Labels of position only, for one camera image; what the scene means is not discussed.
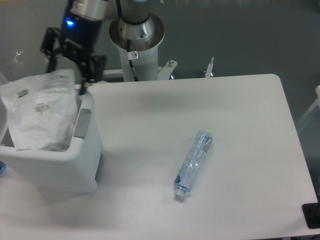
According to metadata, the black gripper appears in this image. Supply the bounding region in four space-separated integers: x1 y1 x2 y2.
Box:
40 15 107 96

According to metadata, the white plastic bag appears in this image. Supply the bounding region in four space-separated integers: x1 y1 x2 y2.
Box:
0 69 79 150

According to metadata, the clear crushed plastic bottle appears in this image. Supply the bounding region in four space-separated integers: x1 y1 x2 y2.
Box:
173 130 213 202

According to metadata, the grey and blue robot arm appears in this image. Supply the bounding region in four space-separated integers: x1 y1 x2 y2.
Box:
40 0 150 96

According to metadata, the white trash can lid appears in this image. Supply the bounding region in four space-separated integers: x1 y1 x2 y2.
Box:
0 70 11 141

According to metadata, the white trash can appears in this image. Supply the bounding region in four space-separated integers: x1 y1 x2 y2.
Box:
0 91 105 193

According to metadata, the black device at table corner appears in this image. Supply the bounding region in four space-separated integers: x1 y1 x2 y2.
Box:
302 202 320 229

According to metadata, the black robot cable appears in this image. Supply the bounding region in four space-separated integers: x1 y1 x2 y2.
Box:
126 39 139 82

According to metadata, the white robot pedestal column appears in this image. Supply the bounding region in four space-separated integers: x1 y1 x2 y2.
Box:
109 13 165 82

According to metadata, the white pedestal base frame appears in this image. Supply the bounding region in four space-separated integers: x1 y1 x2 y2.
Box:
102 56 215 82

